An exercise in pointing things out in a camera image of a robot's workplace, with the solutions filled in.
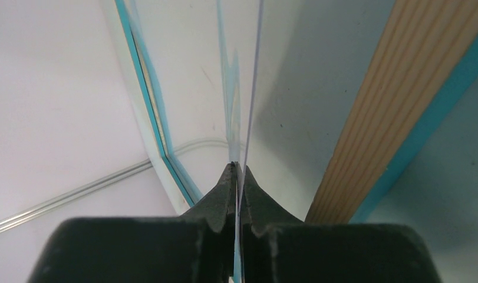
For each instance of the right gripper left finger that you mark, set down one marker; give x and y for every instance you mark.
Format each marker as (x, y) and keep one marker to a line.
(197, 246)

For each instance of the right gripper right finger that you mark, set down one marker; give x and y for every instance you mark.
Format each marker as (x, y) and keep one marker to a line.
(278, 247)

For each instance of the wooden picture frame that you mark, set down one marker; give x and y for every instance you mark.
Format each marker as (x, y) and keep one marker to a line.
(364, 111)

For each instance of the clear glass pane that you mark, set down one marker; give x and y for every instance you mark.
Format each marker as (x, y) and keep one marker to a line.
(239, 26)

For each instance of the left corner aluminium post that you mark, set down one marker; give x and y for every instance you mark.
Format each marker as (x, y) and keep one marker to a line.
(38, 210)

